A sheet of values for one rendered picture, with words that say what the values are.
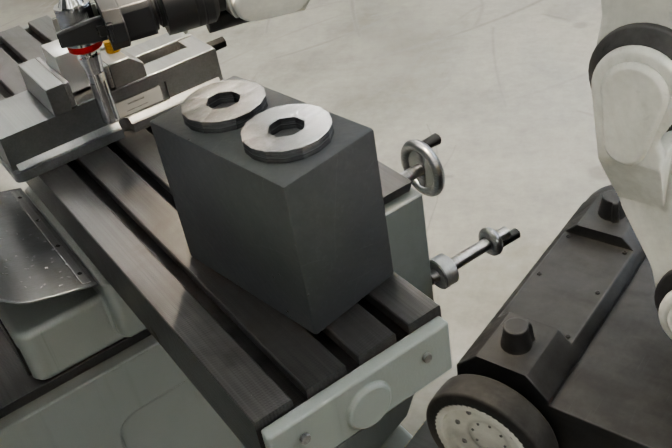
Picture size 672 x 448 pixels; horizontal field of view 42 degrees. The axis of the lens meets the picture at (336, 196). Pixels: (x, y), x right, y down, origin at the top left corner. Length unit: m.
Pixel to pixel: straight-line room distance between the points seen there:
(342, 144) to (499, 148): 2.06
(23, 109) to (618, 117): 0.82
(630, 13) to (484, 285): 1.35
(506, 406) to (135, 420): 0.54
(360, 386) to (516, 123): 2.19
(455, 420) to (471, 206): 1.33
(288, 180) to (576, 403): 0.66
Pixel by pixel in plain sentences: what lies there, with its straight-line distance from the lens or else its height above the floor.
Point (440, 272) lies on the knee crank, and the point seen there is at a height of 0.53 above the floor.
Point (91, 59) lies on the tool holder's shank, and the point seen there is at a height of 1.09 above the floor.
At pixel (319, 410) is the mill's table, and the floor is 0.92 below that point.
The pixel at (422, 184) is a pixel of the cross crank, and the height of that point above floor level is 0.60.
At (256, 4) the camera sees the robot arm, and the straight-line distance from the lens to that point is 1.19.
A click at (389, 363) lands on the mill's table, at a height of 0.92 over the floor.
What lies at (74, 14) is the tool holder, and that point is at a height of 1.16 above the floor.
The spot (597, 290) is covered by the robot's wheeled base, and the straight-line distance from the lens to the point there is 1.44.
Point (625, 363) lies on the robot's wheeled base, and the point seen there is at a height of 0.57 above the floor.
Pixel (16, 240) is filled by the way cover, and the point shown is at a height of 0.88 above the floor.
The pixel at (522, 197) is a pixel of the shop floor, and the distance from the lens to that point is 2.64.
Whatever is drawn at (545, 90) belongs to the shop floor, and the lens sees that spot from 3.18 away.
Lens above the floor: 1.55
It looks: 35 degrees down
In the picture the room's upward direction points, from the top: 10 degrees counter-clockwise
